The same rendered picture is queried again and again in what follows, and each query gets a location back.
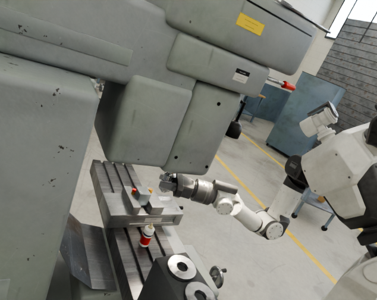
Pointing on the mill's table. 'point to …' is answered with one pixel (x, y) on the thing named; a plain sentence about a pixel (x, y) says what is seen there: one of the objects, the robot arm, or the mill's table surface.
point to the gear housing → (216, 66)
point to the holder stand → (175, 280)
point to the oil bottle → (147, 235)
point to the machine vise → (137, 211)
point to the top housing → (245, 28)
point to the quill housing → (202, 129)
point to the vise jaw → (154, 204)
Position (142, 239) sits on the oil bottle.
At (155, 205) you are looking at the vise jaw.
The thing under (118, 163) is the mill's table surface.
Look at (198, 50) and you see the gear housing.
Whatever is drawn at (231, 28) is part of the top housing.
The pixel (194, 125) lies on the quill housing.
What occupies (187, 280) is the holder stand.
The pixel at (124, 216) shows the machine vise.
